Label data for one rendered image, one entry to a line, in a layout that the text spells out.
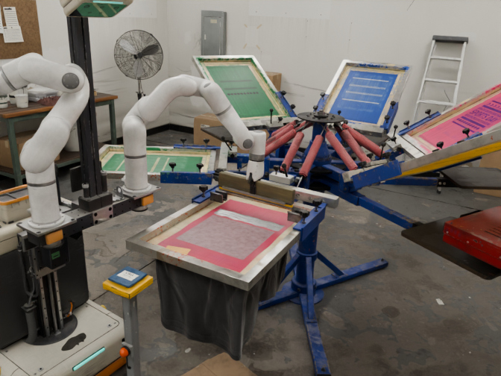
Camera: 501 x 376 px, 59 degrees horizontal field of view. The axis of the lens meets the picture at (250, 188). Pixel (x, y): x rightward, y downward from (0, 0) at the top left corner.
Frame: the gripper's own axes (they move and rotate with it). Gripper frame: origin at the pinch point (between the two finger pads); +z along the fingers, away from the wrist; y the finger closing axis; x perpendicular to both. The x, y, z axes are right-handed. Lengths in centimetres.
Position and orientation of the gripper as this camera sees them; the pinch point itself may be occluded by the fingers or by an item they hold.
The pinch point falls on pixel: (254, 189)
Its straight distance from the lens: 217.5
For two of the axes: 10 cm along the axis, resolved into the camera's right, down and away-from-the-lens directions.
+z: -0.6, 9.3, 3.6
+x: 8.8, 2.2, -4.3
